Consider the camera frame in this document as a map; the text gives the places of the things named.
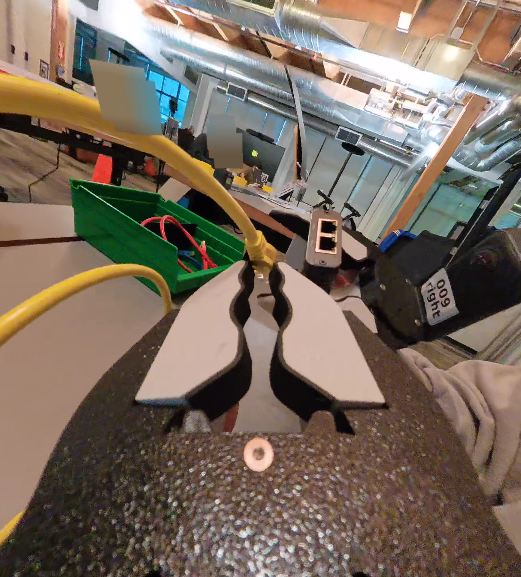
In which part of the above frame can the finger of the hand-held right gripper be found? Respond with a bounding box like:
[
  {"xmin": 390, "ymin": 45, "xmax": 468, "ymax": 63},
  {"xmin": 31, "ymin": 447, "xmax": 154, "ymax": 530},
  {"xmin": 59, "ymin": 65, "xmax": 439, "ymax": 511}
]
[
  {"xmin": 341, "ymin": 231, "xmax": 379, "ymax": 266},
  {"xmin": 268, "ymin": 209, "xmax": 311, "ymax": 275}
]

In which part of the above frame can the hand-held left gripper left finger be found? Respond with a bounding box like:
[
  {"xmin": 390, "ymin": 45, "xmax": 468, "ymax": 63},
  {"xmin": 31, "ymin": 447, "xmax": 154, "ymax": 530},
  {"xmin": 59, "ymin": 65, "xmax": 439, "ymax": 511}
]
[{"xmin": 134, "ymin": 261, "xmax": 254, "ymax": 421}]

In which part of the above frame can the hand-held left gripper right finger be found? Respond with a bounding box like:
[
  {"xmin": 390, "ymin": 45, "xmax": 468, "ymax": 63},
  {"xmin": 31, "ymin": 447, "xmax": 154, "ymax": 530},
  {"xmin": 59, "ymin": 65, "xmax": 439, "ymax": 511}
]
[{"xmin": 269, "ymin": 262, "xmax": 387, "ymax": 423}]

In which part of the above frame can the black ethernet splitter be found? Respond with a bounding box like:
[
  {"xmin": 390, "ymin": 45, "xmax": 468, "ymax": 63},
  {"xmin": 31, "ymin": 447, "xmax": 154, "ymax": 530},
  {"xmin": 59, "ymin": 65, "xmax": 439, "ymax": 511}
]
[{"xmin": 304, "ymin": 207, "xmax": 344, "ymax": 294}]

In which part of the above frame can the yellow ethernet cable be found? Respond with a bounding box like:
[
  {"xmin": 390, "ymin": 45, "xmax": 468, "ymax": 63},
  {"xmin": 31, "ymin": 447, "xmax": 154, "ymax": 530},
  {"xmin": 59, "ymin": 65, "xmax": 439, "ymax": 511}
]
[{"xmin": 0, "ymin": 70, "xmax": 280, "ymax": 566}]

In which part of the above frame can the green plastic bin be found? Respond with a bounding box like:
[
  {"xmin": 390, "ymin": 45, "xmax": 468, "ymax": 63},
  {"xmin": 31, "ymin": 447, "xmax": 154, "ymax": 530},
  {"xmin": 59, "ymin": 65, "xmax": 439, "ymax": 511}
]
[{"xmin": 70, "ymin": 179, "xmax": 247, "ymax": 297}]

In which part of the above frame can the person's right forearm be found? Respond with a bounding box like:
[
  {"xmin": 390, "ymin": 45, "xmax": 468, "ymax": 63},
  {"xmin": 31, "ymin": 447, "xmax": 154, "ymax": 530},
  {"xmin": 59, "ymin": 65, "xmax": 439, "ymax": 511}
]
[{"xmin": 398, "ymin": 347, "xmax": 521, "ymax": 577}]

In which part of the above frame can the black computer monitor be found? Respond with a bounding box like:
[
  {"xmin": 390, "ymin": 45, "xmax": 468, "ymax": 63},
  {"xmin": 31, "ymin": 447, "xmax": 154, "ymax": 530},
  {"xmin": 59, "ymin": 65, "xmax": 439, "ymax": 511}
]
[{"xmin": 241, "ymin": 134, "xmax": 286, "ymax": 177}]

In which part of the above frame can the black bin divider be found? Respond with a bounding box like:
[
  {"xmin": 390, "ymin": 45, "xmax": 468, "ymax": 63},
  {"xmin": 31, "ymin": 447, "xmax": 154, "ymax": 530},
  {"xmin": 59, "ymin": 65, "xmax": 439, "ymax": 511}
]
[{"xmin": 143, "ymin": 221, "xmax": 200, "ymax": 258}]

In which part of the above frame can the orange traffic cone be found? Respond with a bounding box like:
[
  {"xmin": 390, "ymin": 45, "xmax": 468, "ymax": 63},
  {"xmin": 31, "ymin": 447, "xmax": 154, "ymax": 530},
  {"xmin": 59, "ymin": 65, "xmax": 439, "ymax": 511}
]
[{"xmin": 91, "ymin": 153, "xmax": 118, "ymax": 185}]

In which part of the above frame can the red ethernet cable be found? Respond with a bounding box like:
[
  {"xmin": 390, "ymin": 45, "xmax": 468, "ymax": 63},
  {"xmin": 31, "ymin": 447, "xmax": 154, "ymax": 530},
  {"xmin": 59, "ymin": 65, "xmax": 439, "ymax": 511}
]
[{"xmin": 141, "ymin": 215, "xmax": 219, "ymax": 273}]

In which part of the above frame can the blue ethernet cable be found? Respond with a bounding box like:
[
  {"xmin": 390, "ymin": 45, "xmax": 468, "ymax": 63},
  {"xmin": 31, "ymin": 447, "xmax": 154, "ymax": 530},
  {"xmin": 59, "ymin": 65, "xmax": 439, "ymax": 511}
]
[{"xmin": 177, "ymin": 250, "xmax": 207, "ymax": 272}]

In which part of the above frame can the silver ventilation duct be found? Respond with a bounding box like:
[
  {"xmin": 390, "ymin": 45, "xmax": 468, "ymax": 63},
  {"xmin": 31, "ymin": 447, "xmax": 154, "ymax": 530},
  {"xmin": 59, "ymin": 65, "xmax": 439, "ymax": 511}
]
[{"xmin": 159, "ymin": 45, "xmax": 428, "ymax": 165}]

